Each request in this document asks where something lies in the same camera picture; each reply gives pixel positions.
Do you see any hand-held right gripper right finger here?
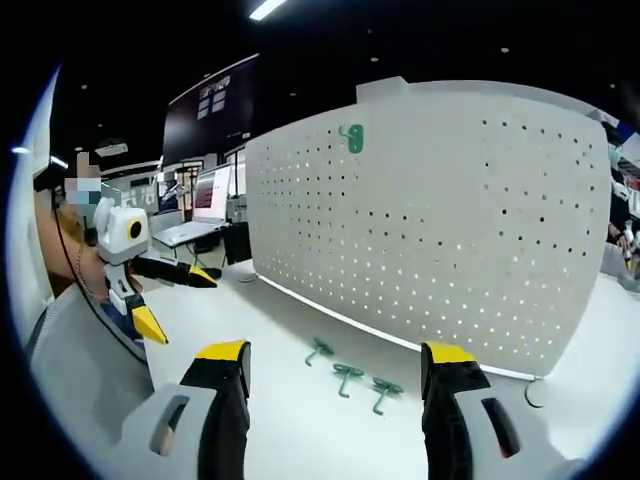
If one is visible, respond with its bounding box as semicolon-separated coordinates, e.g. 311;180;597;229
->
420;340;571;480

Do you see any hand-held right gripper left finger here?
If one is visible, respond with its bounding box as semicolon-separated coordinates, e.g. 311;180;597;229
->
119;338;253;480

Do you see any green hook assembly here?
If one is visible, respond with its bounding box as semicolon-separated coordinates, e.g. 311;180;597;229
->
305;336;336;368
370;376;406;417
338;123;366;156
331;363;366;400

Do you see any white perforated mounting plate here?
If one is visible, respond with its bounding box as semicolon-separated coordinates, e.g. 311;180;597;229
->
244;82;614;378

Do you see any person's left hand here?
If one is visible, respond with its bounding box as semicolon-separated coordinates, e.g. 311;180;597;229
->
82;247;145;302

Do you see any open laptop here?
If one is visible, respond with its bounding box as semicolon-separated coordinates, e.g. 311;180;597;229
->
151;163;235;247

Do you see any grey mesh office chair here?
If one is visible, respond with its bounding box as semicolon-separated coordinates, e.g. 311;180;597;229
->
28;285;157;454

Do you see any ceiling light strip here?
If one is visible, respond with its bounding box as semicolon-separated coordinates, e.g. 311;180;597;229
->
247;0;290;22

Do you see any white desk partition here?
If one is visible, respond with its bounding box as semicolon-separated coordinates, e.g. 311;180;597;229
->
355;75;621;126

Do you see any silver bracelet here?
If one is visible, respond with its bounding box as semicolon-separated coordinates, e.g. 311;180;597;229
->
76;243;109;302

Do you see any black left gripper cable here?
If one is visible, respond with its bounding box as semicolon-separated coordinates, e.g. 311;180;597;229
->
52;189;147;365

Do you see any large dark wall screen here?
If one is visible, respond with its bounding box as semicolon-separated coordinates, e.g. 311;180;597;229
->
161;52;262;167

